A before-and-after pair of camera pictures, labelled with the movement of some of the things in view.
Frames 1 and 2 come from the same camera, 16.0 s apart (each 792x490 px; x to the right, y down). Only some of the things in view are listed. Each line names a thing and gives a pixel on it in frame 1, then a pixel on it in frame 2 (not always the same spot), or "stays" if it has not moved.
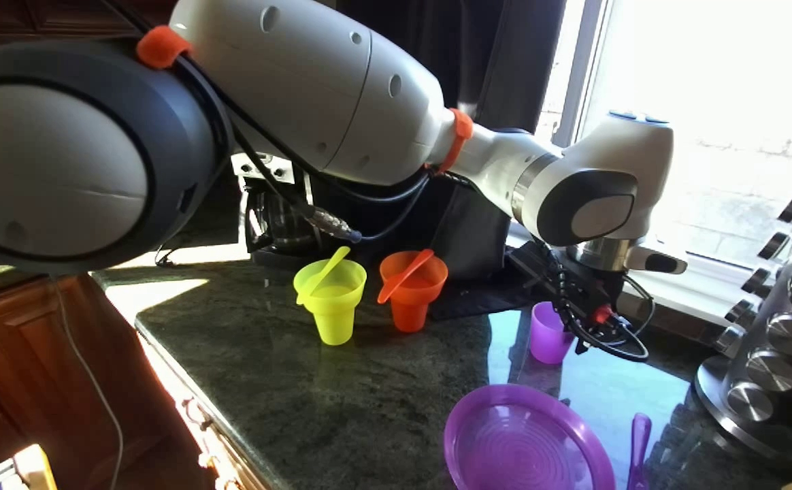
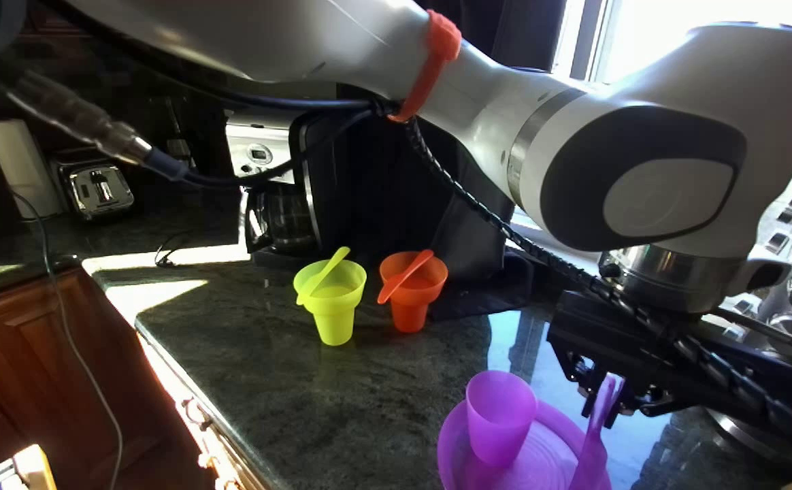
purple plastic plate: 511,435 stays
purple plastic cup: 548,333 -> 498,409
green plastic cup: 334,301 stays
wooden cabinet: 64,366 stays
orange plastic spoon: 398,284 stays
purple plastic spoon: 638,449 -> 594,464
